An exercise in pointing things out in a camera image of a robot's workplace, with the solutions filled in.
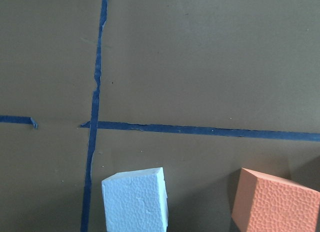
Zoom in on orange block right side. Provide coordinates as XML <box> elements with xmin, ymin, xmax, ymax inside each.
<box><xmin>231</xmin><ymin>168</ymin><xmax>320</xmax><ymax>232</ymax></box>

